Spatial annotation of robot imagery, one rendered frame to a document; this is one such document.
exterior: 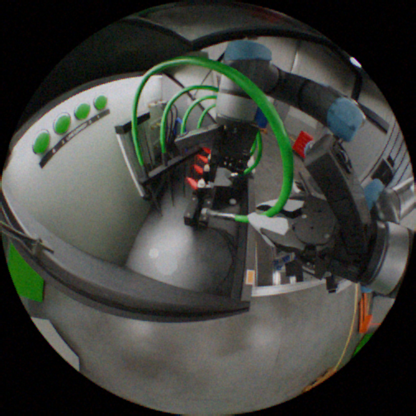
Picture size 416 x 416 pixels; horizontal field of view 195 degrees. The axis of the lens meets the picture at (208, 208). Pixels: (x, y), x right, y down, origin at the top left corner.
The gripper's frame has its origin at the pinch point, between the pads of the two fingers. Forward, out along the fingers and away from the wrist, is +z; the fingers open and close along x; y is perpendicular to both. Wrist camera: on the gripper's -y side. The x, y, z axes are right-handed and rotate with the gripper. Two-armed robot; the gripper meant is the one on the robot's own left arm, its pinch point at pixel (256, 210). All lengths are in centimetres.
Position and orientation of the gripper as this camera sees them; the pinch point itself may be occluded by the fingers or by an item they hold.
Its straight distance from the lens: 22.6
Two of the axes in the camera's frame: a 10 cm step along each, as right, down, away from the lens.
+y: 5.2, 7.7, 3.8
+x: 7.4, -6.3, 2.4
